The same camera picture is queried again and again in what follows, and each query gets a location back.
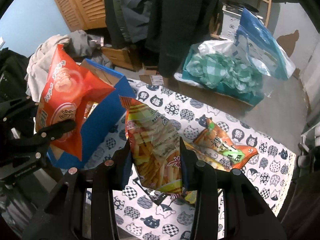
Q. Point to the cat print tablecloth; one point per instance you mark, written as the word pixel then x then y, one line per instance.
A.
pixel 190 115

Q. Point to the large red snack bag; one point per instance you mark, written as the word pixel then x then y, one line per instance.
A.
pixel 65 85

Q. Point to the dark hanging coat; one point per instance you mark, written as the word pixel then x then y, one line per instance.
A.
pixel 115 12

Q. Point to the blue plastic bag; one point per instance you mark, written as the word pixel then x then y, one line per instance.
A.
pixel 267 47

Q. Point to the green checked cloth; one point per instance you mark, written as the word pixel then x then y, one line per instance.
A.
pixel 220 72

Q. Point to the wooden louvered cabinet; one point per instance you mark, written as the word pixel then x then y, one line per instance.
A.
pixel 75 2

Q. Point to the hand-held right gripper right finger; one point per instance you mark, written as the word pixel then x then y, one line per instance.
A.
pixel 185 165

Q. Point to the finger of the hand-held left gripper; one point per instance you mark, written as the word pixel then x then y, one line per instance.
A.
pixel 17 107
pixel 57 130

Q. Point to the long black hanging coat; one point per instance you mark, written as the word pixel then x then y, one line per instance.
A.
pixel 180 25

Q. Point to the grey hanging jacket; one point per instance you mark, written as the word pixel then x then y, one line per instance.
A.
pixel 135 7

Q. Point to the orange fries snack bag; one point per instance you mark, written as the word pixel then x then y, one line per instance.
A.
pixel 150 140

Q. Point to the white plastic bag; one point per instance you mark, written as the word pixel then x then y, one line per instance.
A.
pixel 215 48

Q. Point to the orange green-label snack bag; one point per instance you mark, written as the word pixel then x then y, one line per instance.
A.
pixel 217 142

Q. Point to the blue cardboard box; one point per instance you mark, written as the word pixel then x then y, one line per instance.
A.
pixel 107 120

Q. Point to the teal cardboard box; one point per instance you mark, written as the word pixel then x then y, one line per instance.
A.
pixel 220 97

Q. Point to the wooden shelf rack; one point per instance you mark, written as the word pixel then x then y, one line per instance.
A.
pixel 266 7

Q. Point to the dark cloth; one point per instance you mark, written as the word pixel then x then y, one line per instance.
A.
pixel 12 75

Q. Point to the grey shoe rack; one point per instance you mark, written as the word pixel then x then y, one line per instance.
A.
pixel 308 142

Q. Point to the wooden crate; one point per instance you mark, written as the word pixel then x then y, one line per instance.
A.
pixel 120 56

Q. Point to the light grey hoodie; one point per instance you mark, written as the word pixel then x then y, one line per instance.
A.
pixel 42 50

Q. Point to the flat cardboard piece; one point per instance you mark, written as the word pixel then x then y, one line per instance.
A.
pixel 152 79

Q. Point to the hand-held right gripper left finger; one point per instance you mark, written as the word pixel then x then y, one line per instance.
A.
pixel 126 165

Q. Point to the dark grey garment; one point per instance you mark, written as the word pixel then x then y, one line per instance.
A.
pixel 85 42

